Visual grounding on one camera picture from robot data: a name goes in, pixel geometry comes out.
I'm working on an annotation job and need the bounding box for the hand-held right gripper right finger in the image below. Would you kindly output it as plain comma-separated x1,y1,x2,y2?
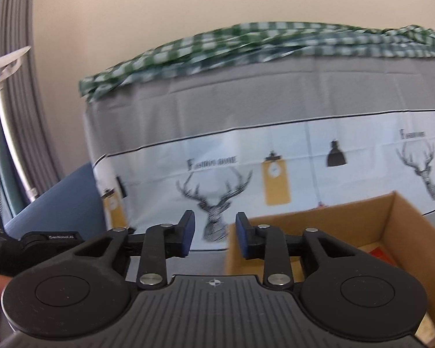
235,212,359,291

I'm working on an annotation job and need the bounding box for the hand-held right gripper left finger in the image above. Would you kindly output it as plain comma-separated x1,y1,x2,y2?
70,209,196,291

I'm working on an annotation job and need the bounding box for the red snack packet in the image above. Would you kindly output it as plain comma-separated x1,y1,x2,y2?
368,244,398,264

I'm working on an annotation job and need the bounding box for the brown cardboard box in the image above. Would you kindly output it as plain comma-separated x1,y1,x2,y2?
225,190,435,348

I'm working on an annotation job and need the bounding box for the teal curtain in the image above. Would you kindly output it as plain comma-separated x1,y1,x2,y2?
0,0,24,222

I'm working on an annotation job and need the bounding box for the blue sofa cushion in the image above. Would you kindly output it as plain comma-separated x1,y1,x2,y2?
3,162,107,240

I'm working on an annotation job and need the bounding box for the metal steamer pole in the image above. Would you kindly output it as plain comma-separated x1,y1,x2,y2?
0,87,39,201

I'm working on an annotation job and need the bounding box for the grey deer print cover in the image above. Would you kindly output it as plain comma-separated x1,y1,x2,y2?
83,52,435,251

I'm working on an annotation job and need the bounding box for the grey curtain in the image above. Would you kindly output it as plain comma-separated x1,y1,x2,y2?
0,0,64,204

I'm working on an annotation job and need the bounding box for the white plastic hanger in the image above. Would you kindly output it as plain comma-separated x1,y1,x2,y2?
0,45,32,85

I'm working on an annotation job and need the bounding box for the green checked cloth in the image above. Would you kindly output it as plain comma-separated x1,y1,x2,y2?
79,23,435,103

